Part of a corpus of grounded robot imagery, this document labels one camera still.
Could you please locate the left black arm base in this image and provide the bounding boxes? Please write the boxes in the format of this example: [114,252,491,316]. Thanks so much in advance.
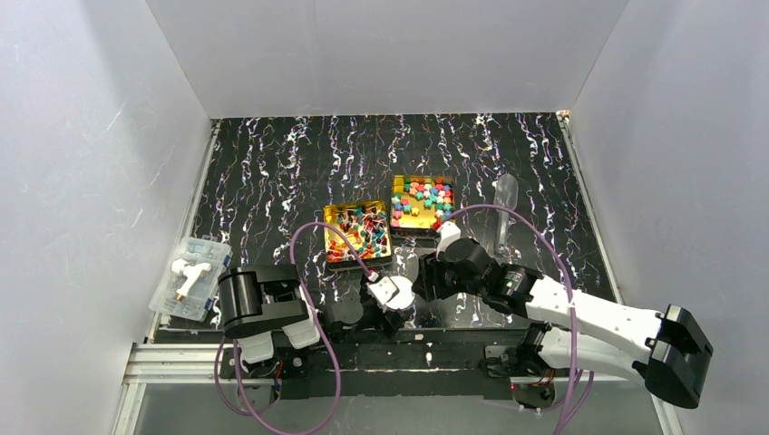
[218,344,310,381]

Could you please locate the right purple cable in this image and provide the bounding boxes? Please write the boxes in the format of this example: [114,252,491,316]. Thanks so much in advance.
[438,204,596,435]

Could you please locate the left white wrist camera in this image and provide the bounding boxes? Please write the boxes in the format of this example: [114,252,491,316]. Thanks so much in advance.
[365,272,400,311]

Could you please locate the tin tray of lollipops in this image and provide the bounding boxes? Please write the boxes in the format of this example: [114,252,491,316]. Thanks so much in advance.
[323,200,393,271]

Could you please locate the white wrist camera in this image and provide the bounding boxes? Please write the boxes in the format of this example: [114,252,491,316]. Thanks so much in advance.
[435,220,462,255]
[365,272,400,311]

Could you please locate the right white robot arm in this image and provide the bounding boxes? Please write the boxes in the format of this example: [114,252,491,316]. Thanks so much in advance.
[414,237,714,409]

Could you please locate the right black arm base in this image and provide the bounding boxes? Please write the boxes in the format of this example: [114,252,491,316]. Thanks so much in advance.
[478,345,557,411]

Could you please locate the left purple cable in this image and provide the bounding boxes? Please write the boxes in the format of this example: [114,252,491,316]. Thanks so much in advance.
[213,220,381,435]

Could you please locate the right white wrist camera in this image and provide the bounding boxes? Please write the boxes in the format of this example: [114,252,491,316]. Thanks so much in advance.
[435,220,462,255]

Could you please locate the purple cable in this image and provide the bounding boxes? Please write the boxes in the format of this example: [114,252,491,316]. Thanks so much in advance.
[213,220,381,435]
[438,204,596,435]

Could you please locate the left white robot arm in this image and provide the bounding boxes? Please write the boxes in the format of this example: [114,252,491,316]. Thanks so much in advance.
[218,265,415,369]

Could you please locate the translucent plastic scoop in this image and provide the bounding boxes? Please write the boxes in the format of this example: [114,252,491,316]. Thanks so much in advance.
[493,173,519,259]

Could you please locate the white round jar lid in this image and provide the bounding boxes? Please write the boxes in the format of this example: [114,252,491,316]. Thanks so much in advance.
[386,275,414,310]

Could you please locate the clear plastic box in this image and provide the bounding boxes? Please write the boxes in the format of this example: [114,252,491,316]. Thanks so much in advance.
[149,237,232,322]

